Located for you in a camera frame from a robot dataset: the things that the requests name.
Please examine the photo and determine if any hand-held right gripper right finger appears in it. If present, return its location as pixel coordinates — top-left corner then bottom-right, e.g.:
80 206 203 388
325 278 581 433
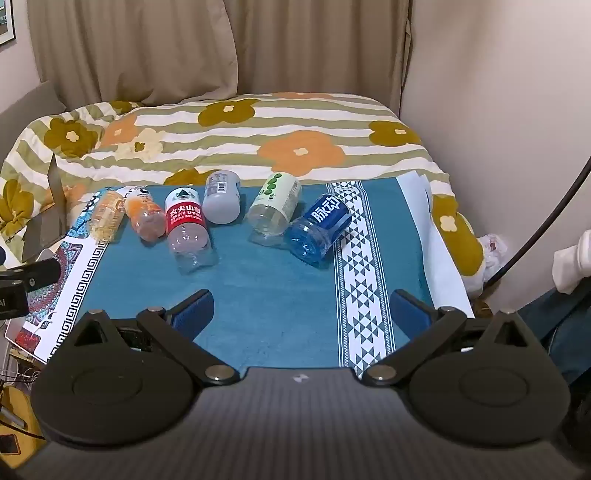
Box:
361 289 546 387

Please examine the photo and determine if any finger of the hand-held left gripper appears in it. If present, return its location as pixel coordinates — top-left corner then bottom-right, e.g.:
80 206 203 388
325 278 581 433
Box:
0 257 62 291

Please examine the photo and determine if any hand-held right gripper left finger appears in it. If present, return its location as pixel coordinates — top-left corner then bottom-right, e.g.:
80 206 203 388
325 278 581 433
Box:
60 290 241 387

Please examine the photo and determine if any grey laptop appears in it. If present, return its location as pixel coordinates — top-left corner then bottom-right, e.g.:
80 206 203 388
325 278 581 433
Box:
20 154 71 265

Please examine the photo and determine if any red label clear bottle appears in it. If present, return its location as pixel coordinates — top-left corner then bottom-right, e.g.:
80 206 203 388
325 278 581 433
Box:
164 187 219 276

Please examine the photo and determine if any teal patterned mat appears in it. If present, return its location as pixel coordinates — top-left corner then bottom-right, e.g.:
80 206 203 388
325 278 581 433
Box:
14 176 476 371

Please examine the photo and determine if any yellow label plastic bottle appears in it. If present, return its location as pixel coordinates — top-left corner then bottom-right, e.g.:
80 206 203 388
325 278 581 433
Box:
89 191 126 243

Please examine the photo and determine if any white plastic bag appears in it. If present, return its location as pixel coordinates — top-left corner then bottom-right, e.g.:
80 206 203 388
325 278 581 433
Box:
462 233 509 297

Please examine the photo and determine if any orange label plastic bottle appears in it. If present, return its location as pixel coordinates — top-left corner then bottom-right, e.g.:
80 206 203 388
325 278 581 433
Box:
124 185 168 243

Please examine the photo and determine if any yellow object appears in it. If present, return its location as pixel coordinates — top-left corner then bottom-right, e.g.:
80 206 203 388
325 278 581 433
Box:
0 382 48 464

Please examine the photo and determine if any white opaque plastic bottle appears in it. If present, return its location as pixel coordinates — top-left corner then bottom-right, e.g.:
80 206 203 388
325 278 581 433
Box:
202 169 242 225

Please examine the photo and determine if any blue plastic bottle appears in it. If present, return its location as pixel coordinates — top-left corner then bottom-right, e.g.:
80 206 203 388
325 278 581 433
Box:
283 194 352 267

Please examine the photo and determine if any green dotted label clear bottle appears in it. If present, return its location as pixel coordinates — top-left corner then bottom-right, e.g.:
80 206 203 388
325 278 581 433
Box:
247 172 303 247

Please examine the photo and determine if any person's blue jeans leg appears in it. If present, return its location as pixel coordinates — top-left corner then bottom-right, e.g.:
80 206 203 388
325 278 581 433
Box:
517 285 591 386

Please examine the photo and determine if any grey headboard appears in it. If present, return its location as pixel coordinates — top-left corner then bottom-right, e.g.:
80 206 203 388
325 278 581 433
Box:
0 80 68 155

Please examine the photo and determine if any white cloth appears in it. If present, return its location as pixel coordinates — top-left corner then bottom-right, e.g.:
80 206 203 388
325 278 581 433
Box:
551 228 591 295

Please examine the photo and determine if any striped floral blanket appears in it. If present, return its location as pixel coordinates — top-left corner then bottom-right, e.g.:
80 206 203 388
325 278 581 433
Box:
0 92 486 288

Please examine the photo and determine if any beige curtain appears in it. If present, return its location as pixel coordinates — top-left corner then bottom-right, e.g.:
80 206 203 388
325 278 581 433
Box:
223 0 413 114
27 0 239 108

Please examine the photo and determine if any white cable bundle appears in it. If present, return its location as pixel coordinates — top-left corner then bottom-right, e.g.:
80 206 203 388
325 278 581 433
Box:
0 346 44 386

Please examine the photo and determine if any black cable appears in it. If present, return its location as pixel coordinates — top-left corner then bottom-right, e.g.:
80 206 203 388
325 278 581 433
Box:
487 156 591 284

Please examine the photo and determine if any framed wall picture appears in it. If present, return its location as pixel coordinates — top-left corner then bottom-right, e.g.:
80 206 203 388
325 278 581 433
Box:
0 0 17 46

